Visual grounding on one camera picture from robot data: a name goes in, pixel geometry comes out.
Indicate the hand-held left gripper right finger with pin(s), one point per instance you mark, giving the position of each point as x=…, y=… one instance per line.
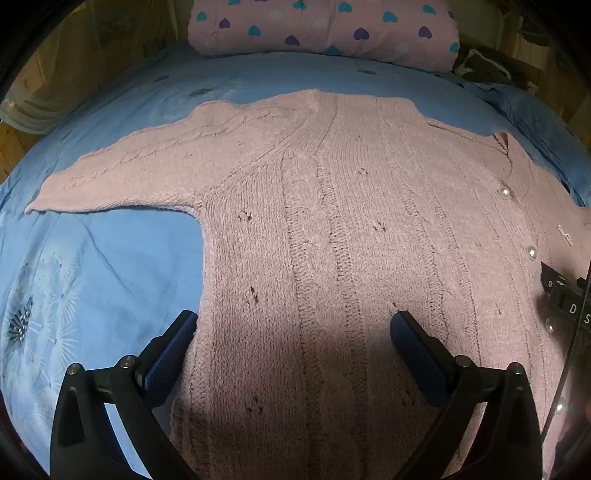
x=415, y=355

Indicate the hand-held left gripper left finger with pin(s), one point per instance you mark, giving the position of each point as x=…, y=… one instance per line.
x=171, y=355

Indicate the pink knitted cardigan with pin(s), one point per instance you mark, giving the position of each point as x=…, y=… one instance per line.
x=346, y=207

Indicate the blue dandelion-print quilt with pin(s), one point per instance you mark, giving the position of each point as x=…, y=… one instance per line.
x=115, y=258

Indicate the dark patterned cloth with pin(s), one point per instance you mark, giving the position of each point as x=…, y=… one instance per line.
x=482, y=67

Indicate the pink heart-print pillow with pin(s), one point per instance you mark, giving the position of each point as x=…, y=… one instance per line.
x=323, y=27

